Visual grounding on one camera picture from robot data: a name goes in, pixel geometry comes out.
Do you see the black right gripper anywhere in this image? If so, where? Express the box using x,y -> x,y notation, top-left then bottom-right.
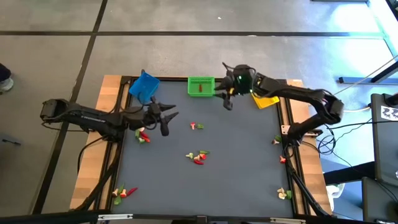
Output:
215,68 -> 238,111

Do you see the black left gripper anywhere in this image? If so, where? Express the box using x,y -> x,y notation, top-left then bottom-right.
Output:
146,96 -> 180,137

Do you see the green plastic basket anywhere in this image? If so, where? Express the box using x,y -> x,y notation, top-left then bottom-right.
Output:
187,77 -> 216,98

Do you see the blue plastic basket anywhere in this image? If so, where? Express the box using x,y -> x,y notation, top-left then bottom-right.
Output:
128,72 -> 161,105

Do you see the yellow plastic basket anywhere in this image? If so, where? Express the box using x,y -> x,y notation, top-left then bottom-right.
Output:
251,92 -> 280,110

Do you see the dark grey table mat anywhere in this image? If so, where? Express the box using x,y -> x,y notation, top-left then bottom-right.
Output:
111,80 -> 295,218

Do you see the dark desk leg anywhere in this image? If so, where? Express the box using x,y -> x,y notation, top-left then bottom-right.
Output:
338,60 -> 398,85

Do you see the black desk beam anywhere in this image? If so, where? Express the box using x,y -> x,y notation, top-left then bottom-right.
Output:
323,161 -> 377,185

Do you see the white bin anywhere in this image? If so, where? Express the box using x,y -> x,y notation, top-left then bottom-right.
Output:
325,182 -> 346,213

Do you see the black overhead crossbar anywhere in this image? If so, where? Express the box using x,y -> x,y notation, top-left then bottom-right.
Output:
0,208 -> 398,224

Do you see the grey floor stand foot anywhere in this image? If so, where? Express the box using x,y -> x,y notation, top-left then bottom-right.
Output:
0,133 -> 22,147

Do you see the person's shoe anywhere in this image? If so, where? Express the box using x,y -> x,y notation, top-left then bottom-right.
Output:
0,77 -> 15,94

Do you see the person's leg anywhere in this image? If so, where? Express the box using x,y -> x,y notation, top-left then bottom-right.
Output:
0,63 -> 12,82

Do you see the black equipment case with sticker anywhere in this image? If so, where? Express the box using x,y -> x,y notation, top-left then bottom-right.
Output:
369,92 -> 398,187

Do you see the grey equipment box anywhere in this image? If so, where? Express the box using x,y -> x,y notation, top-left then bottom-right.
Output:
361,176 -> 398,223

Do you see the black aluminium table frame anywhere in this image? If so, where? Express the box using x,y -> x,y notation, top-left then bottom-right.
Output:
70,74 -> 333,218

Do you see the black left base cable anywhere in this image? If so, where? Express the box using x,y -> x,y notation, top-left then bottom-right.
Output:
76,136 -> 105,175

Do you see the silver crossbar bracket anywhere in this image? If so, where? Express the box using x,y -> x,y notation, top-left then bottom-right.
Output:
97,213 -> 134,222
269,217 -> 307,224

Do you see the coiled black cable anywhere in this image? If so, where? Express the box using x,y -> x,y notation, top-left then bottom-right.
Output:
316,132 -> 337,156

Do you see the white floor cable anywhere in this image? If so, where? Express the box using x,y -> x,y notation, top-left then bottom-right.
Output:
341,106 -> 373,113

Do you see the thin grey cable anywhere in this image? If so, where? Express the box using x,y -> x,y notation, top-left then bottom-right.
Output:
333,55 -> 398,96

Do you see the long black cable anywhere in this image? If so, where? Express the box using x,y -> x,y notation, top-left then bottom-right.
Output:
325,119 -> 398,130

